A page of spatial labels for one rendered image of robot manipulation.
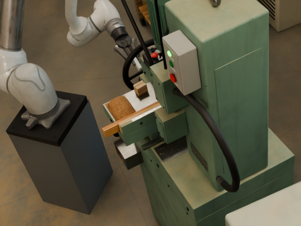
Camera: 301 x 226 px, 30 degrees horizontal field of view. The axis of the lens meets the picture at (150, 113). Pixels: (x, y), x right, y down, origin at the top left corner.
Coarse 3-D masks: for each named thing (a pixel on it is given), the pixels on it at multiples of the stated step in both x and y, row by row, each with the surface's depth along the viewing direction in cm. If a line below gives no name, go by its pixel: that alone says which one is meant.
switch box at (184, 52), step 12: (168, 36) 158; (180, 36) 158; (168, 48) 157; (180, 48) 154; (192, 48) 154; (168, 60) 162; (180, 60) 154; (192, 60) 156; (168, 72) 167; (180, 72) 157; (192, 72) 159; (180, 84) 162; (192, 84) 162
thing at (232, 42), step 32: (192, 0) 162; (224, 0) 159; (256, 0) 157; (192, 32) 152; (224, 32) 151; (256, 32) 156; (224, 64) 159; (256, 64) 165; (224, 96) 167; (256, 96) 175; (192, 128) 194; (224, 128) 178; (256, 128) 186; (224, 160) 189; (256, 160) 199
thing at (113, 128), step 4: (152, 104) 217; (144, 108) 216; (136, 112) 215; (128, 116) 214; (120, 120) 214; (112, 124) 213; (116, 124) 212; (104, 128) 212; (108, 128) 212; (112, 128) 212; (116, 128) 213; (104, 132) 212; (108, 132) 213; (112, 132) 214; (116, 132) 215; (108, 136) 214
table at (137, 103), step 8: (144, 80) 237; (152, 88) 228; (128, 96) 227; (136, 96) 227; (144, 96) 226; (152, 96) 225; (104, 104) 226; (136, 104) 223; (144, 104) 223; (112, 120) 221; (144, 128) 215; (152, 128) 218; (120, 136) 220; (128, 136) 214; (136, 136) 216; (144, 136) 218; (128, 144) 217
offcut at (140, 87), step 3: (141, 81) 226; (135, 84) 226; (138, 84) 226; (141, 84) 225; (144, 84) 225; (135, 87) 225; (138, 87) 224; (141, 87) 224; (144, 87) 225; (135, 90) 227; (138, 90) 224; (141, 90) 225; (144, 90) 226; (147, 90) 227; (138, 93) 225; (141, 93) 226
